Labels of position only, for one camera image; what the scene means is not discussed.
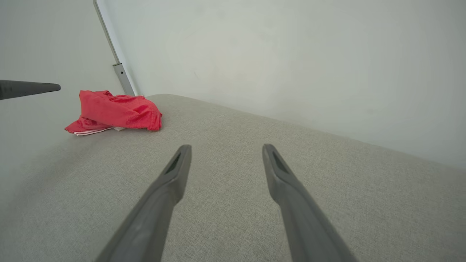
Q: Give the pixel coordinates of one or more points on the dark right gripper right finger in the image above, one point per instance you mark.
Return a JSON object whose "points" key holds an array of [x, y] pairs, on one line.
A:
{"points": [[295, 207]]}

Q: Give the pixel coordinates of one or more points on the red basketball jersey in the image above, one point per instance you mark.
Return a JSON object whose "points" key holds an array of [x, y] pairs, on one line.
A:
{"points": [[116, 111]]}

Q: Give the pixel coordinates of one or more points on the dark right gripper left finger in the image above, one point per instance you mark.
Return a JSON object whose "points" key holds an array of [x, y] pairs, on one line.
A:
{"points": [[156, 207]]}

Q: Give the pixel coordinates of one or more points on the grey metal pole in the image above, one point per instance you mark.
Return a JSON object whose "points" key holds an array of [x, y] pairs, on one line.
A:
{"points": [[116, 58]]}

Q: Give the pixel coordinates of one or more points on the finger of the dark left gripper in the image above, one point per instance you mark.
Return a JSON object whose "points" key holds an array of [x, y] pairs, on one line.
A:
{"points": [[25, 88]]}

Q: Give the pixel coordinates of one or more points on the grey fabric sofa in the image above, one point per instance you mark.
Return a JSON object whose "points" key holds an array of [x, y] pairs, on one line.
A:
{"points": [[236, 182]]}

